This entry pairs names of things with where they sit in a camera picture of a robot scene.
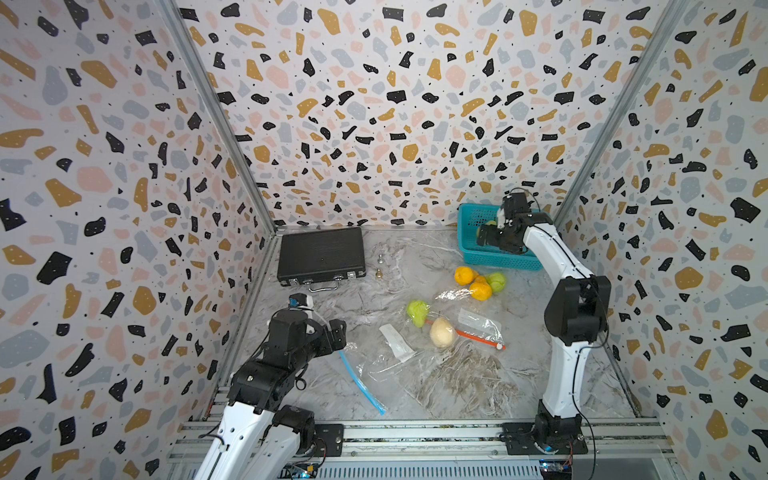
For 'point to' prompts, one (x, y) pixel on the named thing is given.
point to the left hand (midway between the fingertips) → (333, 326)
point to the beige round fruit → (442, 333)
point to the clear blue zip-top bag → (389, 367)
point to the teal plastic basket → (470, 218)
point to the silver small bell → (380, 260)
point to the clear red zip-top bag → (472, 325)
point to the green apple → (418, 311)
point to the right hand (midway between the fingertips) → (489, 239)
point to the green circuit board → (305, 470)
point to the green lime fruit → (497, 281)
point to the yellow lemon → (464, 275)
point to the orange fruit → (480, 289)
